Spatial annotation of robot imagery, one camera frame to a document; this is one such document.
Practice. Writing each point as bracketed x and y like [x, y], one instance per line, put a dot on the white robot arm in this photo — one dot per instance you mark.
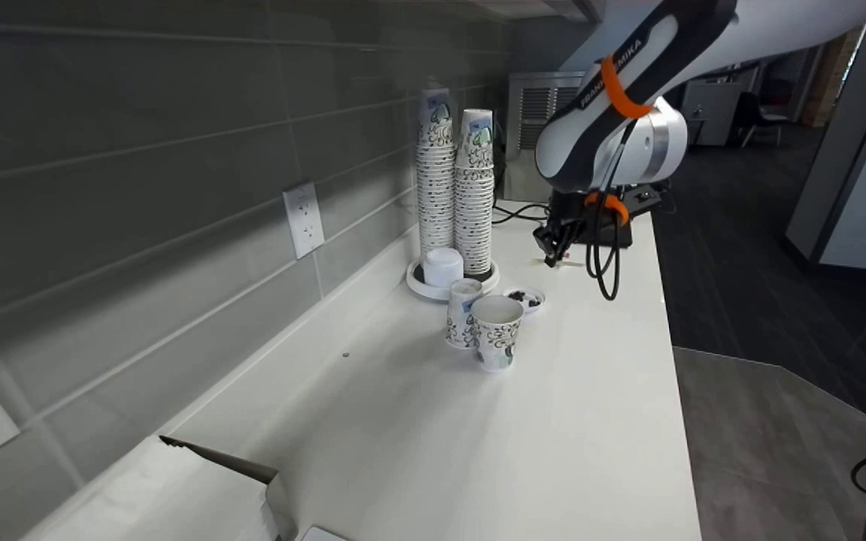
[613, 131]

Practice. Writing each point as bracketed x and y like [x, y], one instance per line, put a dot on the tall stack of paper cups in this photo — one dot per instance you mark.
[436, 168]
[473, 189]

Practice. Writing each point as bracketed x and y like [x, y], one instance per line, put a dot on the white round cup tray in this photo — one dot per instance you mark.
[422, 283]

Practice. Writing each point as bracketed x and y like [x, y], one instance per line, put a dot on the patterned paper cup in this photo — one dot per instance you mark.
[498, 334]
[457, 320]

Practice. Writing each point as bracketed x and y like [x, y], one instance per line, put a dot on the white appliance panel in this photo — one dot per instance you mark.
[865, 200]

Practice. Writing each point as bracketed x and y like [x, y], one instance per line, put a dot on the short white lid stack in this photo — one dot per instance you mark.
[442, 267]

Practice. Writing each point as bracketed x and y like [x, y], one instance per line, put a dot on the brown coffee beans pile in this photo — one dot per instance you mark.
[523, 294]

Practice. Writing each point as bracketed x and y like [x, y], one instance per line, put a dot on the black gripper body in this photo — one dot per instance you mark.
[593, 223]

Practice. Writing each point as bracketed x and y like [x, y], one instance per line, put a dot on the stainless steel appliance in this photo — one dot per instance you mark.
[533, 131]

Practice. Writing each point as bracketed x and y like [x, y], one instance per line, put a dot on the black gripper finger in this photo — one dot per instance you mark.
[551, 247]
[576, 239]

